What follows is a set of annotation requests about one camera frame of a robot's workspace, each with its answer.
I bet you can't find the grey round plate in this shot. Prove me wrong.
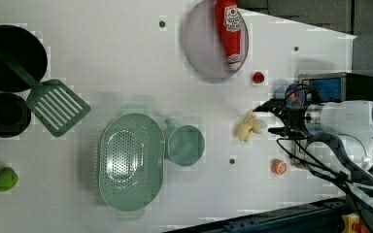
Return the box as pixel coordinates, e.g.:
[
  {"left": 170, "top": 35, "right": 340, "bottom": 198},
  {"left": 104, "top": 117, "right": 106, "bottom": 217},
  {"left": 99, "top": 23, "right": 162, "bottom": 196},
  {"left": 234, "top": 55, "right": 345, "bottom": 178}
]
[{"left": 184, "top": 0, "right": 249, "bottom": 81}]

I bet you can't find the green toy pepper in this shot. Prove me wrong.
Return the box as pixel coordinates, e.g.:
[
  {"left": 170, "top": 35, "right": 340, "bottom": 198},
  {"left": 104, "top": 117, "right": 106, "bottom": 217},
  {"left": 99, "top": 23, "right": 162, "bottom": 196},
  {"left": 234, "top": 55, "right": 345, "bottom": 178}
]
[{"left": 0, "top": 167, "right": 18, "bottom": 192}]

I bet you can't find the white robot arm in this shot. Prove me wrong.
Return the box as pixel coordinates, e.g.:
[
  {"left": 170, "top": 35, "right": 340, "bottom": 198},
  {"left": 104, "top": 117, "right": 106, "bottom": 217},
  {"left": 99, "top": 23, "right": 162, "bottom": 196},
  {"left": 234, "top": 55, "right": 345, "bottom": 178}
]
[{"left": 254, "top": 99, "right": 373, "bottom": 171}]

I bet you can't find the large black pot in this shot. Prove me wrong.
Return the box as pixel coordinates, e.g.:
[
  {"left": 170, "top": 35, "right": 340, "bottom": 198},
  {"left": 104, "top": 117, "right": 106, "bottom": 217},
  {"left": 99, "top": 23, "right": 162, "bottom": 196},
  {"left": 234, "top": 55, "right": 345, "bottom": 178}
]
[{"left": 0, "top": 25, "right": 49, "bottom": 92}]

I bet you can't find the red ketchup bottle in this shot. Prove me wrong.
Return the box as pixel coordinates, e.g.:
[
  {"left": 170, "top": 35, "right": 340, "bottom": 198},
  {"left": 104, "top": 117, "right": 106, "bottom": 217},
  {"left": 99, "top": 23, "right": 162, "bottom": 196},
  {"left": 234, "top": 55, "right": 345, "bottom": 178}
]
[{"left": 214, "top": 0, "right": 241, "bottom": 70}]

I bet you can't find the black toaster oven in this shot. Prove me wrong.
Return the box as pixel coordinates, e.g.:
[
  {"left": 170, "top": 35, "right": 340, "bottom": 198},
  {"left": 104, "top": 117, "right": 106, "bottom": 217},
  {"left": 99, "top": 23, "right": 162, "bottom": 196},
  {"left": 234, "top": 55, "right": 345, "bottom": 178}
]
[{"left": 299, "top": 73, "right": 373, "bottom": 168}]

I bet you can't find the green slotted spatula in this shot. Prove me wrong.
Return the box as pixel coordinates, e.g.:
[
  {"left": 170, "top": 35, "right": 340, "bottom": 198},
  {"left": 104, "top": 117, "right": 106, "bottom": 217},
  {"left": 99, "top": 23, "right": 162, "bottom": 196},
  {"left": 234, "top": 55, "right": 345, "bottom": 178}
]
[{"left": 0, "top": 47, "right": 90, "bottom": 137}]

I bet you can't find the green measuring cup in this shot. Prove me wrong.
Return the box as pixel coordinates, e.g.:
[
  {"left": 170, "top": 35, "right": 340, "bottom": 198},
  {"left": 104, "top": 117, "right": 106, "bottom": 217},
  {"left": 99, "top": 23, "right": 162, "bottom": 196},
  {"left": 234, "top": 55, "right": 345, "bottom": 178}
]
[{"left": 165, "top": 118, "right": 205, "bottom": 167}]

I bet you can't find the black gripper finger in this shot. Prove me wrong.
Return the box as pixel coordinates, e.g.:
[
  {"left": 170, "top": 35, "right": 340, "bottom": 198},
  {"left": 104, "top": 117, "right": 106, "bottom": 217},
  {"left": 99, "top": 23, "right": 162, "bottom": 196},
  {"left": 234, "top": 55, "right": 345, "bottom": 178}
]
[
  {"left": 254, "top": 99, "right": 288, "bottom": 114},
  {"left": 268, "top": 127, "right": 292, "bottom": 137}
]

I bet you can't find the blue crate edge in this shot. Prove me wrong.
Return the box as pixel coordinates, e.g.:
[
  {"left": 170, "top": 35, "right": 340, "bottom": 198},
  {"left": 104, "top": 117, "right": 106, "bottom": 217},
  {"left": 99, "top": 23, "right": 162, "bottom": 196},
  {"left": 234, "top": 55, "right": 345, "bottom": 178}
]
[{"left": 165, "top": 198, "right": 351, "bottom": 233}]

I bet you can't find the red toy strawberry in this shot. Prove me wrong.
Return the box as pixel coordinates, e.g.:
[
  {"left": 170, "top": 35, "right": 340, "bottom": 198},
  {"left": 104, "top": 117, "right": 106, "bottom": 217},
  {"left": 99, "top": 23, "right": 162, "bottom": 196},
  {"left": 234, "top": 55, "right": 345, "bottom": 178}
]
[{"left": 253, "top": 72, "right": 265, "bottom": 83}]

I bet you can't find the green colander basket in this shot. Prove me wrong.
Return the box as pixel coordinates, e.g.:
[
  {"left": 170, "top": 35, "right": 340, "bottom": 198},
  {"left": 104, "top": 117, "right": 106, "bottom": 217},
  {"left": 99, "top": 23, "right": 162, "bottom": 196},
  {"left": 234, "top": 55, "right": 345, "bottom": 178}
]
[{"left": 98, "top": 105, "right": 165, "bottom": 213}]

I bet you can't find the orange slice toy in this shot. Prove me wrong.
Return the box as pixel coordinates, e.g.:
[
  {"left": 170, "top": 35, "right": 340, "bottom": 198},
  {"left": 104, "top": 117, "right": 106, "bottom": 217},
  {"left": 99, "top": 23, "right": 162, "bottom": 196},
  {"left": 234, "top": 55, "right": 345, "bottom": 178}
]
[{"left": 271, "top": 159, "right": 288, "bottom": 175}]

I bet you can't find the small black pot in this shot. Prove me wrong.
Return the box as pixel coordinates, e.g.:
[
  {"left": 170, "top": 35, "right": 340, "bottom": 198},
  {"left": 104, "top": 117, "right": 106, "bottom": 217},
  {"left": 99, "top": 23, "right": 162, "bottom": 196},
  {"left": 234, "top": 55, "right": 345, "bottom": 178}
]
[{"left": 0, "top": 93, "right": 31, "bottom": 138}]

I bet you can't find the blue bowl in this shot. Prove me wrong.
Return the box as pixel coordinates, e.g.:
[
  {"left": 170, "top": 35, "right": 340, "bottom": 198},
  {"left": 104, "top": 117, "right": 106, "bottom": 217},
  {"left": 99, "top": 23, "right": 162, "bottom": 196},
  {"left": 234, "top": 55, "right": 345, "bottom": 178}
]
[{"left": 285, "top": 83, "right": 305, "bottom": 109}]

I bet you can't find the pink strawberry in bowl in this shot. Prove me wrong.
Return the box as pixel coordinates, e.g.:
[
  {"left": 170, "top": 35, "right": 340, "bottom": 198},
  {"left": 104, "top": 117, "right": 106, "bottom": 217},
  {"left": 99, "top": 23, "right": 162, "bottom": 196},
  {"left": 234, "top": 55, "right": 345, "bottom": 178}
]
[{"left": 287, "top": 92, "right": 297, "bottom": 104}]

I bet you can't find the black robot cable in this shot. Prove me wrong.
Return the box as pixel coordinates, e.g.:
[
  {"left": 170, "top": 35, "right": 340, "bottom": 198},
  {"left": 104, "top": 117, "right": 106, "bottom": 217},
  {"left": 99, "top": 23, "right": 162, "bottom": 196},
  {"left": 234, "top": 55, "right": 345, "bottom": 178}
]
[{"left": 276, "top": 137, "right": 373, "bottom": 208}]

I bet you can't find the peeled toy banana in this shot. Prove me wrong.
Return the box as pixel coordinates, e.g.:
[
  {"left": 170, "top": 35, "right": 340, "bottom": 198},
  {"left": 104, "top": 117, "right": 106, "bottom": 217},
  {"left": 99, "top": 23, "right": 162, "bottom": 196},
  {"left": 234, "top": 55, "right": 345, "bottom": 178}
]
[{"left": 237, "top": 112, "right": 267, "bottom": 143}]

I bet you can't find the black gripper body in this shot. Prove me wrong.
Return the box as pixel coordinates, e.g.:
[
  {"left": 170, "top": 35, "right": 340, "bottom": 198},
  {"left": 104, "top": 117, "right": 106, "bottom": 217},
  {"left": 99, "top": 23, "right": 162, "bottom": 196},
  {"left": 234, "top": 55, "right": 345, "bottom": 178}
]
[{"left": 274, "top": 108, "right": 308, "bottom": 138}]

